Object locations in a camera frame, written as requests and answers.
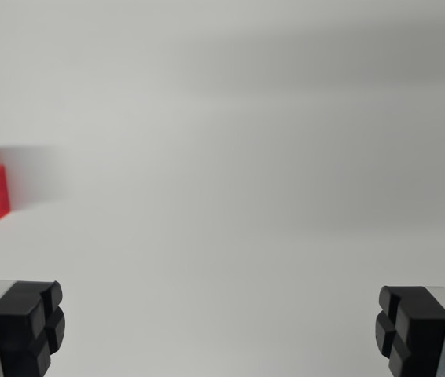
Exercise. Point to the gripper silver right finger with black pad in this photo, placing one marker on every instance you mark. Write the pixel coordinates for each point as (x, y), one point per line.
(423, 334)

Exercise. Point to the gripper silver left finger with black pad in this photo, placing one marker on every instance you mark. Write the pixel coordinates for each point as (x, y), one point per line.
(14, 334)

